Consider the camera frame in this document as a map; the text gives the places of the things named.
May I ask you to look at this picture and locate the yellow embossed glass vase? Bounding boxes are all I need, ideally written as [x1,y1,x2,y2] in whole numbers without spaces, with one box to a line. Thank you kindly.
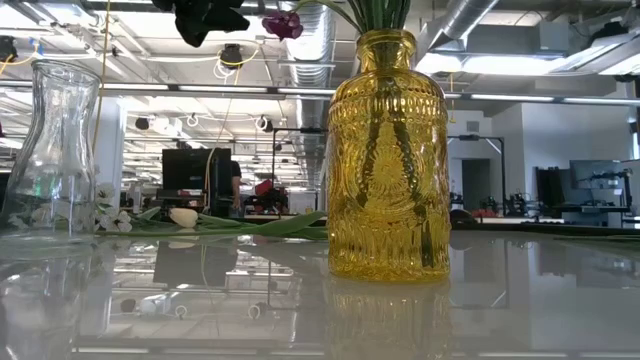
[325,28,453,284]

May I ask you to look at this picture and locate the white tulip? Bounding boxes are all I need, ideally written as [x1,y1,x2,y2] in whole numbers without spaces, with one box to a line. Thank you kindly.
[134,206,329,242]

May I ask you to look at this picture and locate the small purple flower spray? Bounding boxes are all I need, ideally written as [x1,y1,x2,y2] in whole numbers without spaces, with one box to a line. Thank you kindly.
[152,0,251,49]

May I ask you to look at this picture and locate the white small-blossom flower spray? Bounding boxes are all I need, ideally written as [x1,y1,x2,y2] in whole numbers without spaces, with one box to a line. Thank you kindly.
[7,182,151,236]

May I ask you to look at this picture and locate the clear glass vase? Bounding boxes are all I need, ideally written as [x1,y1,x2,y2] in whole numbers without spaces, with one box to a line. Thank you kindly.
[0,59,104,242]

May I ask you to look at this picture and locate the black metal stand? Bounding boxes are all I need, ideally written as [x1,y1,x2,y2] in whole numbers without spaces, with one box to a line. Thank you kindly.
[271,127,329,221]

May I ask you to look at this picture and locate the person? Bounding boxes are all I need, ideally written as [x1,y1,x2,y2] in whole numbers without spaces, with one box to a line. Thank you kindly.
[230,160,245,219]

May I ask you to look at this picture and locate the black monitor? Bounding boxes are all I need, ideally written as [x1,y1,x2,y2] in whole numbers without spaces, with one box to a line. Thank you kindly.
[161,147,234,217]

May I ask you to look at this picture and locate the overhead light bar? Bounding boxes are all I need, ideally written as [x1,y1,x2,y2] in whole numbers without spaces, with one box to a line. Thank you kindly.
[0,79,640,107]

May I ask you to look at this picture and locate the grey background monitor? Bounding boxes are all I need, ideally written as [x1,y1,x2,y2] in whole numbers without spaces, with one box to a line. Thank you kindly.
[569,159,626,191]

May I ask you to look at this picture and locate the black ceiling device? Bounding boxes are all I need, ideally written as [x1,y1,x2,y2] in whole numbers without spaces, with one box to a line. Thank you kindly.
[0,35,19,64]

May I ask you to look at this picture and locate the ribbed silver air duct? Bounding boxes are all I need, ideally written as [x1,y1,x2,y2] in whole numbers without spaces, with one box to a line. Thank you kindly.
[282,0,337,189]

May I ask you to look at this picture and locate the black ceiling camera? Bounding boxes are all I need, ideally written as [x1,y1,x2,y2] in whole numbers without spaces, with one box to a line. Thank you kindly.
[219,43,245,69]

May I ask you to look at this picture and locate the black metal frame rig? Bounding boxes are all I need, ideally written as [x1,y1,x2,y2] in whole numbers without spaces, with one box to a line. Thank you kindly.
[447,134,506,217]

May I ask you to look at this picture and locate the yellow cable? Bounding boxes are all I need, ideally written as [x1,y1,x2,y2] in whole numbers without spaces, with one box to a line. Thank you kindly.
[92,0,112,154]

